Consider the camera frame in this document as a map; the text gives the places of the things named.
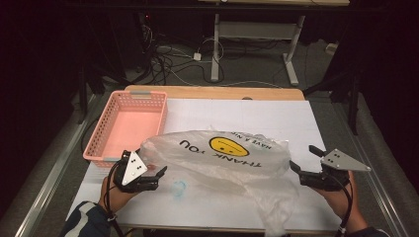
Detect person's left hand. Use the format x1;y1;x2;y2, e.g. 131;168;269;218
99;176;141;214

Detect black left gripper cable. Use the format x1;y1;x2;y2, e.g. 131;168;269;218
104;160;126;237

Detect clear plastic bag yellow face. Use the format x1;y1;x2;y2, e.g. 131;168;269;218
139;126;300;236

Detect white metal desk frame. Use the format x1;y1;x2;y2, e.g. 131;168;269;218
209;12;306;87

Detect pink perforated plastic basket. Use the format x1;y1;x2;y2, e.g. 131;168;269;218
82;90;168;169

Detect black stand legs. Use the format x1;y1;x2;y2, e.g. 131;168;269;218
301;63;362;136
76;62;108;125

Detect tangle of floor cables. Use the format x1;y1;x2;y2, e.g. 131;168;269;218
137;23;285;88

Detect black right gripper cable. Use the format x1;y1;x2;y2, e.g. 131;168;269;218
327;172;354;237

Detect person's right hand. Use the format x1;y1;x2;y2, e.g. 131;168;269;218
315;171;359;221

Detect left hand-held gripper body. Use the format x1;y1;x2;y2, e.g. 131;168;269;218
113;150;160;195

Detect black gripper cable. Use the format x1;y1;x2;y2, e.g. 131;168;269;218
327;172;354;237
104;160;126;237

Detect white table mat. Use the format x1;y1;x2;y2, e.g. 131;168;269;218
67;98;342;232

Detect aluminium floor rail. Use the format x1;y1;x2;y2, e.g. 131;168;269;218
13;93;102;237
340;98;411;237

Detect wooden table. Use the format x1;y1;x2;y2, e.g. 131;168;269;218
124;84;305;102

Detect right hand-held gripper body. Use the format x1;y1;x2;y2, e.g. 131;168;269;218
298;148;372;193

